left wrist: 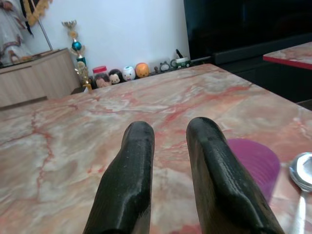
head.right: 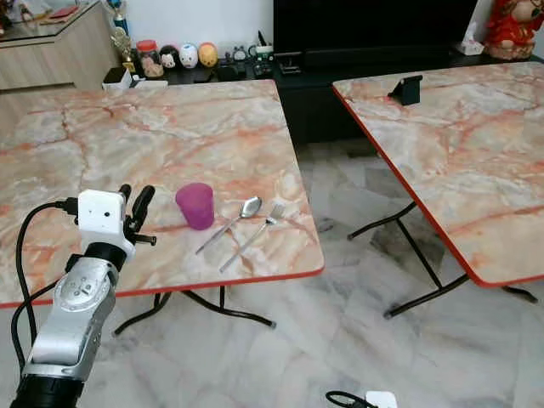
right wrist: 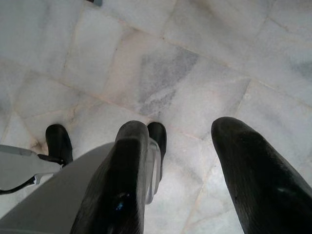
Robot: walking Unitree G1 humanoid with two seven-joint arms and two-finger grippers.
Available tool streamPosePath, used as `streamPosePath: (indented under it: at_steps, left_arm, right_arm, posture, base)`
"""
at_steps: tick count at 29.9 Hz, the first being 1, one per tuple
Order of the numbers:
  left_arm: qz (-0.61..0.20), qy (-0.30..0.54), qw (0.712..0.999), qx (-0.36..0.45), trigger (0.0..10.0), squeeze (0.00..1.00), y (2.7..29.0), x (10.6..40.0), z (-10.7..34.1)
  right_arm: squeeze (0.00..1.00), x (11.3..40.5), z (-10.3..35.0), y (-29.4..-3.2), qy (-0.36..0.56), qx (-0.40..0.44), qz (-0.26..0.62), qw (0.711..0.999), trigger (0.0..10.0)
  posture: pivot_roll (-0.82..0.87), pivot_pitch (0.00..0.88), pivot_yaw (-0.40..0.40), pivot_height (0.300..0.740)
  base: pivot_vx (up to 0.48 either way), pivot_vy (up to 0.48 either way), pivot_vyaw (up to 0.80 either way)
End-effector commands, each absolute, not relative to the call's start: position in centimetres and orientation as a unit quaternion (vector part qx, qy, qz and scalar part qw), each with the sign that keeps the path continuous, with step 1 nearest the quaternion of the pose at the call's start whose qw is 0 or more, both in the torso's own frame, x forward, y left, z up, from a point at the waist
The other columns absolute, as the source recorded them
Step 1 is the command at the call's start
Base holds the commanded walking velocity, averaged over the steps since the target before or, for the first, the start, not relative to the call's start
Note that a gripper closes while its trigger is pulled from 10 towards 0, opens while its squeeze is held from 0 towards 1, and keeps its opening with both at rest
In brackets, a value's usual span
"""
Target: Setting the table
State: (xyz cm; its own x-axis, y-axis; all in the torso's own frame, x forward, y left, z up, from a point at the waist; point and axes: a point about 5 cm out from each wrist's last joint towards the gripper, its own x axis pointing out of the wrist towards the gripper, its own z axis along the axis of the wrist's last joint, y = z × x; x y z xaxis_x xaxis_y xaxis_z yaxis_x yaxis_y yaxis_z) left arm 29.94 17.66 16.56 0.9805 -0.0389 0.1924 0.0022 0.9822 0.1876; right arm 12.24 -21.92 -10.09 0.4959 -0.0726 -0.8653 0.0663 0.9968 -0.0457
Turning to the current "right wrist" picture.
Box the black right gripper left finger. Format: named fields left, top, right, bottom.
left=70, top=120, right=149, bottom=234

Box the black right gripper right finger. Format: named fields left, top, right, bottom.
left=211, top=117, right=312, bottom=234

